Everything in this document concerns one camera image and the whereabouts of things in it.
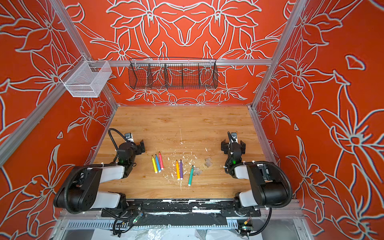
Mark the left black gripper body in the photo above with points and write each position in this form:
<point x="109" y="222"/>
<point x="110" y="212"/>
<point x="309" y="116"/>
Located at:
<point x="137" y="146"/>

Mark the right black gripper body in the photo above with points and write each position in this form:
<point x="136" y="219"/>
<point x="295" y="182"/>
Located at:
<point x="234" y="145"/>

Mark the clear pen cap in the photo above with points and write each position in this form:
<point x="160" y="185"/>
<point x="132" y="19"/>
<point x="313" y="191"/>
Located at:
<point x="208" y="162"/>
<point x="197" y="171"/>

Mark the purple marker pen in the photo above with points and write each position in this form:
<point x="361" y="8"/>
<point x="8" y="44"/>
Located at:
<point x="181" y="166"/>

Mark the green marker pen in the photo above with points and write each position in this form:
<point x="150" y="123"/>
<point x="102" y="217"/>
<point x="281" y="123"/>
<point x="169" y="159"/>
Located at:
<point x="191" y="175"/>

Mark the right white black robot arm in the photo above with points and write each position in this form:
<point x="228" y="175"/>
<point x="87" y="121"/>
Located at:
<point x="270" y="186"/>

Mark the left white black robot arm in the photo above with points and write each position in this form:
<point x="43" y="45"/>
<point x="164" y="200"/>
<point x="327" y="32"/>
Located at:
<point x="80" y="191"/>

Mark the yellow marker pen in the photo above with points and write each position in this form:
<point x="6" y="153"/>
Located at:
<point x="154" y="165"/>

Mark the pink marker pen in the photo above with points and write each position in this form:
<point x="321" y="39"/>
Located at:
<point x="161" y="161"/>

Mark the orange marker pen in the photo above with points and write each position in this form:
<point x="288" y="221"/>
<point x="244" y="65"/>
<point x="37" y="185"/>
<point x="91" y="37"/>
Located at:
<point x="178" y="170"/>

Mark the clear plastic bin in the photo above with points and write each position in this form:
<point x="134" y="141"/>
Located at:
<point x="86" y="79"/>

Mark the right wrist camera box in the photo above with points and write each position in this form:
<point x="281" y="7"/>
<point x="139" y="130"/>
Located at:
<point x="234" y="137"/>

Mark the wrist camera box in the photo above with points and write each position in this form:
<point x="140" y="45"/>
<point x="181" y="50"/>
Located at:
<point x="234" y="137"/>
<point x="129" y="137"/>

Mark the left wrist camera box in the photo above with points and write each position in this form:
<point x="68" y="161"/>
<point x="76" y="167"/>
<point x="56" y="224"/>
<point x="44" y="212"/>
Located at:
<point x="129" y="137"/>

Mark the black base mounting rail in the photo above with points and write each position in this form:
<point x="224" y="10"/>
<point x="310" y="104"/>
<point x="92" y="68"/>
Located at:
<point x="189" y="212"/>

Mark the black wire mesh basket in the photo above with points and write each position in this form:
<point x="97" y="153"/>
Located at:
<point x="173" y="74"/>

